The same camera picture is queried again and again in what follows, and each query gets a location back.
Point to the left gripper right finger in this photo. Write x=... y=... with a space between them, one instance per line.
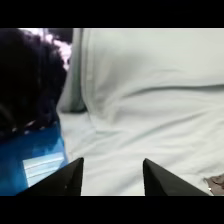
x=163 y=183

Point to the black garment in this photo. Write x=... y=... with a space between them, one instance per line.
x=28 y=80

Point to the pale grey shirt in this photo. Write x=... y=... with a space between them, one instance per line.
x=150 y=100

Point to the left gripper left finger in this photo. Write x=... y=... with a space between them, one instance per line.
x=65 y=181

